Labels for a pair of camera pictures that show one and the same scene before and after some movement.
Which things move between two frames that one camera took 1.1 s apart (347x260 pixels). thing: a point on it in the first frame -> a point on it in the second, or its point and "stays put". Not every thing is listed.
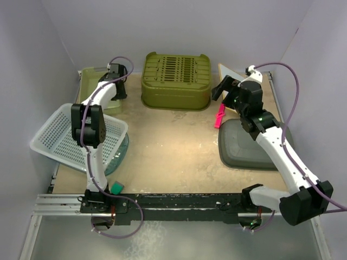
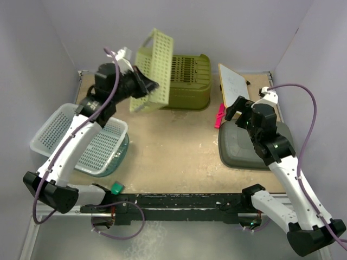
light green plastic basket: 89,78 -> 154,59
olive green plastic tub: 175,82 stays put
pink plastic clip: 219,117 stays put
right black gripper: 227,82 -> 242,105
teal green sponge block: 116,188 stays put
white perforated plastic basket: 56,141 stays put
